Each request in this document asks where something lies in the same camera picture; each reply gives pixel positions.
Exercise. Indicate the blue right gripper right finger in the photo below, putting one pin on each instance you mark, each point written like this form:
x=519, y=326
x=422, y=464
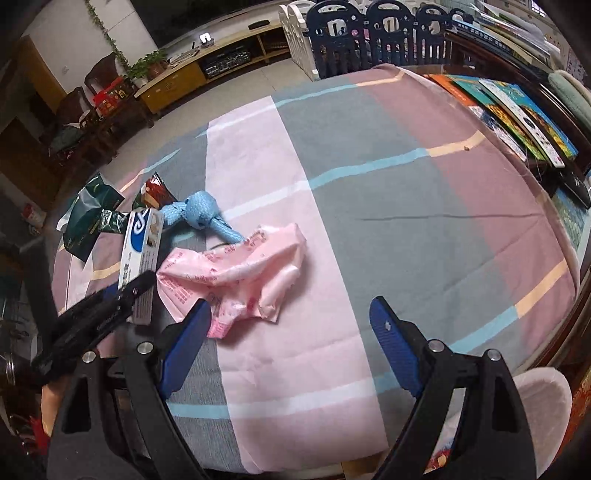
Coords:
x=401, y=342

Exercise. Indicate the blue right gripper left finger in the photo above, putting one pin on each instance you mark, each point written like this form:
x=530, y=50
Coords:
x=179, y=346

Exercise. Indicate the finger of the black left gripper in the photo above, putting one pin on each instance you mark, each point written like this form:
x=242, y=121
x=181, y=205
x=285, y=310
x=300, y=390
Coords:
x=66, y=337

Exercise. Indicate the pink plastic bag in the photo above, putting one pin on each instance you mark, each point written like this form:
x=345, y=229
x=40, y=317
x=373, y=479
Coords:
x=239, y=282

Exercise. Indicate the white blue carton box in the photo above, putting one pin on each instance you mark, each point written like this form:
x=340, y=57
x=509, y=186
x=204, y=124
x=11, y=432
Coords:
x=140, y=245

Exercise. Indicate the white lined trash bin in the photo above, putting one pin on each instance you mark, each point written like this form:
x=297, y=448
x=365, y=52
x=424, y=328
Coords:
x=547, y=401

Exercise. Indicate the person's left hand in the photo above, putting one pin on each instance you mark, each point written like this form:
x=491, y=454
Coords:
x=51, y=397

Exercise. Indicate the dark green plastic bag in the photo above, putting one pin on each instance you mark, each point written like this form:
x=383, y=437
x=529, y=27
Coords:
x=93, y=211

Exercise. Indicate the light blue knitted toy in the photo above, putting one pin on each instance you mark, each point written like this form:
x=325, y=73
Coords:
x=201, y=212

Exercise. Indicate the plaid pink grey tablecloth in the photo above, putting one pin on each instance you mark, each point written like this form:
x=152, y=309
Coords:
x=399, y=192

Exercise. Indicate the brown red snack packet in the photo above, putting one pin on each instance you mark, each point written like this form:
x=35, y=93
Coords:
x=153, y=194

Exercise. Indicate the dark wooden chair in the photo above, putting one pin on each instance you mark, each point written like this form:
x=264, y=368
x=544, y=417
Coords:
x=80, y=134

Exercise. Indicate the red gift box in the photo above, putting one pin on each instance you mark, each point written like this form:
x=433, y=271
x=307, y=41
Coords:
x=110, y=98

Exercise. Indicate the row of colourful books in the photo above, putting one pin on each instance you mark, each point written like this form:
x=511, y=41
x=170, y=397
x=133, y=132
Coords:
x=523, y=127

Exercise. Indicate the potted green plant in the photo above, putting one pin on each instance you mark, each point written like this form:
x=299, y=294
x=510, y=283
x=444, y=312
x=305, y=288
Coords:
x=147, y=68

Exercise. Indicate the dark wooden bench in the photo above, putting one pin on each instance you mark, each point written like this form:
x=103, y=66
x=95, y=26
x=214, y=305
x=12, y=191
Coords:
x=492, y=63

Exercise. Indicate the navy blue playpen fence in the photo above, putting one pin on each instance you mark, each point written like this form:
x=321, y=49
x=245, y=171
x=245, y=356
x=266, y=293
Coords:
x=345, y=40

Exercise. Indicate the green grey cushion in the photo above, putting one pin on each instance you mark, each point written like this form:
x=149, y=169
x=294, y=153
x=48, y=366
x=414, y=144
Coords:
x=573, y=94

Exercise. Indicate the yellow wooden tv cabinet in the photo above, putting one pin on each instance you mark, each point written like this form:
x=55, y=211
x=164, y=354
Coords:
x=252, y=48

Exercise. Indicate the black television screen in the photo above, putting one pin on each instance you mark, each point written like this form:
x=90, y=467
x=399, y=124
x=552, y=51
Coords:
x=169, y=22

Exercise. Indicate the white playpen fence panel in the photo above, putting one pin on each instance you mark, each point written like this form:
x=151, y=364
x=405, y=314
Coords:
x=292, y=19

